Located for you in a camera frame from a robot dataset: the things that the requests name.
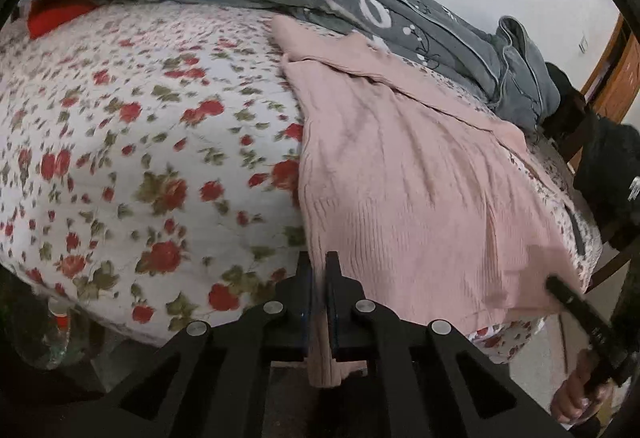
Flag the pink knit sweater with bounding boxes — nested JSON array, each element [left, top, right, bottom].
[[271, 16, 587, 364]]

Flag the dark clothing on chair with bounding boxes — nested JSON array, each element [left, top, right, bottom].
[[542, 61, 591, 162]]

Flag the person's right hand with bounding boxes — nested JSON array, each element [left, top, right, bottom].
[[550, 349, 613, 425]]

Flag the wooden chair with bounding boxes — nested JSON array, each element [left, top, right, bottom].
[[587, 221, 639, 292]]

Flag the black smartphone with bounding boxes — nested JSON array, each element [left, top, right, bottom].
[[565, 206, 586, 257]]

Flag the red white cup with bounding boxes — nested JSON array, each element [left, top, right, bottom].
[[48, 297, 72, 331]]

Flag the black puffer jacket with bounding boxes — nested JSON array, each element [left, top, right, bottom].
[[574, 113, 639, 251]]

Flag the floral bed sheet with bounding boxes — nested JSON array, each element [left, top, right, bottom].
[[0, 0, 604, 364]]

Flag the wooden door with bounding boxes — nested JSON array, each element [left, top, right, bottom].
[[567, 14, 639, 172]]

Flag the red pillow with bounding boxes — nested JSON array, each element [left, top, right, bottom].
[[27, 0, 99, 40]]

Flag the white wall switch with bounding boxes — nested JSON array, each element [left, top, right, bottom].
[[578, 35, 589, 54]]

